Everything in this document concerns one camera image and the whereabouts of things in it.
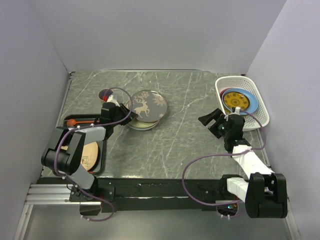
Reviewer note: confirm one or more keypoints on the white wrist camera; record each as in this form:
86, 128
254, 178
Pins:
236, 111
112, 98

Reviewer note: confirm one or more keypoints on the cream painted plate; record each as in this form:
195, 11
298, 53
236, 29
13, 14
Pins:
89, 157

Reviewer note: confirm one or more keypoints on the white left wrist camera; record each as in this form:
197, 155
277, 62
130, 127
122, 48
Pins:
112, 98

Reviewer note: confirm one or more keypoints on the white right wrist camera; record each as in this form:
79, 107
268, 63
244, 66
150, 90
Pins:
236, 111

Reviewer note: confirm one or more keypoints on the red-brown scalloped plate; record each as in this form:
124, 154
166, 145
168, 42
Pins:
222, 92

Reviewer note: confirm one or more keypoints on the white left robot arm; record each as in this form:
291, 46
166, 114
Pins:
63, 153

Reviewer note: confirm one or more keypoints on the black plastic tray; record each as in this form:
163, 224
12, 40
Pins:
101, 144

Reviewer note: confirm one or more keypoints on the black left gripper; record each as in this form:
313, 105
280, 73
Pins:
122, 108

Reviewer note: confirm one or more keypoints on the yellow patterned plate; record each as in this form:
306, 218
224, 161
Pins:
235, 99

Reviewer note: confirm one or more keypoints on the black table front frame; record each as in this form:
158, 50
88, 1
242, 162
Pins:
150, 194

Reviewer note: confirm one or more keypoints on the blue plastic plate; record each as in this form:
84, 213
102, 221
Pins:
253, 101

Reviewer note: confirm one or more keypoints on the clear glass plate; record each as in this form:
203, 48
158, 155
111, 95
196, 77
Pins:
149, 105

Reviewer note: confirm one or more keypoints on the orange plastic chopsticks tool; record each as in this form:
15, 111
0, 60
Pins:
75, 122

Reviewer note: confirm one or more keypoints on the white perforated plastic bin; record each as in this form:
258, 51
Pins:
243, 82

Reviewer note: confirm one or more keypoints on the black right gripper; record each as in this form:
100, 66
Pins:
216, 115

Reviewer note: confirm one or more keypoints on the pink ceramic mug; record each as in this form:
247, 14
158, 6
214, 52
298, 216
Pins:
104, 94

